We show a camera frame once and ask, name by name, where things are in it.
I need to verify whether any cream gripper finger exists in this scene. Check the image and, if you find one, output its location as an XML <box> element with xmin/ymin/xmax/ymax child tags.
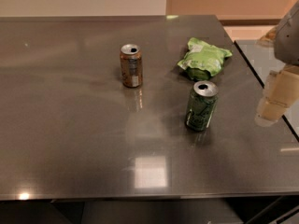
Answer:
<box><xmin>255</xmin><ymin>64</ymin><xmax>299</xmax><ymax>127</ymax></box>

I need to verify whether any orange soda can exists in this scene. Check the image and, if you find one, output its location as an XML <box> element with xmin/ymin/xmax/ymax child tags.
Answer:
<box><xmin>120</xmin><ymin>44</ymin><xmax>143</xmax><ymax>88</ymax></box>

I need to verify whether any green soda can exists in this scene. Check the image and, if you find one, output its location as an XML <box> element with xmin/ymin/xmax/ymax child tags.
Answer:
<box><xmin>185</xmin><ymin>80</ymin><xmax>219</xmax><ymax>132</ymax></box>

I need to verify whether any green rice chip bag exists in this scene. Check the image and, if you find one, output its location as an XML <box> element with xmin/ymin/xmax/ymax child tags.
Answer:
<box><xmin>178</xmin><ymin>37</ymin><xmax>233</xmax><ymax>80</ymax></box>

